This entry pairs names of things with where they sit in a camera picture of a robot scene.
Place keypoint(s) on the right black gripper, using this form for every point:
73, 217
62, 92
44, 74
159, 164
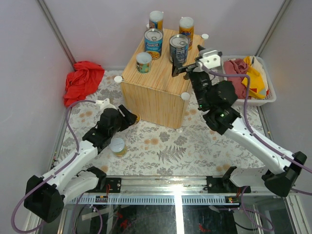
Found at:
176, 71

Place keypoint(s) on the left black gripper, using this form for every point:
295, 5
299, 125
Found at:
129, 118

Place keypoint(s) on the fruit can silver bottom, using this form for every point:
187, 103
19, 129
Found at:
138, 119

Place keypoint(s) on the dark blue soup can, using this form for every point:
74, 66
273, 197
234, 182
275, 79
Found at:
179, 44

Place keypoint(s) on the tall yellow congee can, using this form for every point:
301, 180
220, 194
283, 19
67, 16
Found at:
186, 27

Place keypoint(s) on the Progresso chicken noodle can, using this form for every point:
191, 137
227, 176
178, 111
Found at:
153, 39

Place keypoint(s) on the small green white-lid can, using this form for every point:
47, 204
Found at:
143, 62

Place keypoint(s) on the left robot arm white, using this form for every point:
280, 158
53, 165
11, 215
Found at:
47, 195

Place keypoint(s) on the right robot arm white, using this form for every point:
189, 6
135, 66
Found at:
282, 167

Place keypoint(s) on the white corner connector back-right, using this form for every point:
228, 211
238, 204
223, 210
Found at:
205, 36

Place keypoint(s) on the short yellow silver-top can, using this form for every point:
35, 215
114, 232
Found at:
118, 147

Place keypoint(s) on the white corner connector front-right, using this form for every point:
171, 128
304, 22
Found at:
185, 96

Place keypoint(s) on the white corner connector front-left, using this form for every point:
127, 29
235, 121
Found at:
118, 79

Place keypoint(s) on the floral table mat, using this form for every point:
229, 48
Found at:
154, 150

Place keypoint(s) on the pink cloth in basket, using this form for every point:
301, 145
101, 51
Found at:
236, 66

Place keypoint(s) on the red crumpled cloth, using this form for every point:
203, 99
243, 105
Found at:
82, 82

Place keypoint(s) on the white cloth in basket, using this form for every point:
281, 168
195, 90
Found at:
259, 67

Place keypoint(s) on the yellow cloth in basket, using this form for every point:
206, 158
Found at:
256, 88

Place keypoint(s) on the white plastic basket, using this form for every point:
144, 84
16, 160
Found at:
271, 96

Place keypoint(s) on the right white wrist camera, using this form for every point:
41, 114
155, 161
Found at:
208, 59

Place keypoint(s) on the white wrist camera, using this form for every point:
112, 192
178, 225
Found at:
208, 59
104, 104

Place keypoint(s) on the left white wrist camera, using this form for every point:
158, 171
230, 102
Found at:
104, 104

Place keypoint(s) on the aluminium mounting rail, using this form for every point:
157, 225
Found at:
158, 185

